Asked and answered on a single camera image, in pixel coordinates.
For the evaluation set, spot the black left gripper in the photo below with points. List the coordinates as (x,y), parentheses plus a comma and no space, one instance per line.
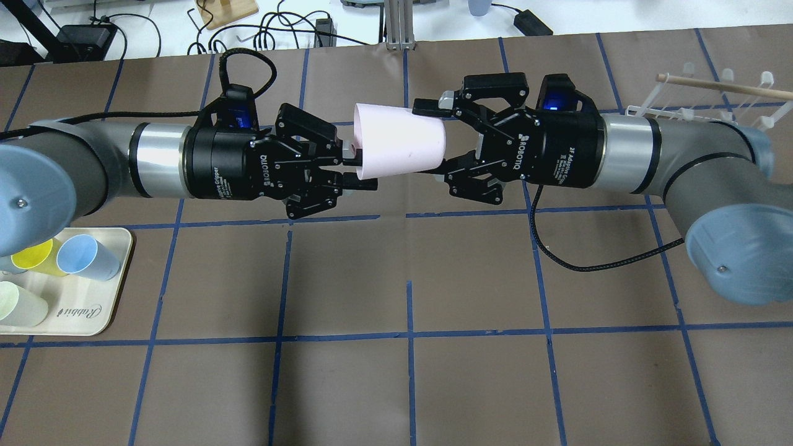
(224,164)

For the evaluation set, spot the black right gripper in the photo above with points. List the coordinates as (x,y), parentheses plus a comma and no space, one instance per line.
(565,152)

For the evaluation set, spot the pink plastic cup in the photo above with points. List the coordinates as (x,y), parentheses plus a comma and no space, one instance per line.
(394,141)

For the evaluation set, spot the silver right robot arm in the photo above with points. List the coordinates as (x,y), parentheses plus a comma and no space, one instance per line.
(713,177)

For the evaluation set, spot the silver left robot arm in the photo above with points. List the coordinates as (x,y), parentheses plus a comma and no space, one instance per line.
(63,172)

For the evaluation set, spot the blue cup on desk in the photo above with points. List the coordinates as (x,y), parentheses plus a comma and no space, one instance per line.
(479,8)

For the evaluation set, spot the light blue front cup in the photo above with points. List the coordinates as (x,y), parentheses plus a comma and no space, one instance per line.
(84,256)

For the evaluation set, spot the yellow plastic cup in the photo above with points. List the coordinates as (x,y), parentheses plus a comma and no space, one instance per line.
(40,258)

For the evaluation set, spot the wooden rack dowel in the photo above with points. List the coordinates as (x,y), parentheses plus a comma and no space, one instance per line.
(665,78)

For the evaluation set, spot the cream white cup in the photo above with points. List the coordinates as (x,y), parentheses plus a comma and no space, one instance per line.
(20,307)

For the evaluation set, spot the black power adapter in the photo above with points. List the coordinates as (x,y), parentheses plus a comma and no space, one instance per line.
(530,25)

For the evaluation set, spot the wooden stand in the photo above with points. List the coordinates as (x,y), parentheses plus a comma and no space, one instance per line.
(216,14)

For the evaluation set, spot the black monitor stand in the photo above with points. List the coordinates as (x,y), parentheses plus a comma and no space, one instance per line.
(63,43)

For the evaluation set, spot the beige plastic tray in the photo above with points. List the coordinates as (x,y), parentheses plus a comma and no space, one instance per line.
(77,306)

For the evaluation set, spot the aluminium frame post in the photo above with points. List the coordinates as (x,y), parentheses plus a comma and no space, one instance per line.
(399,32)

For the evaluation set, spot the white wire cup rack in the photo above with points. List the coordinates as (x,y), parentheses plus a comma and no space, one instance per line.
(680,103)

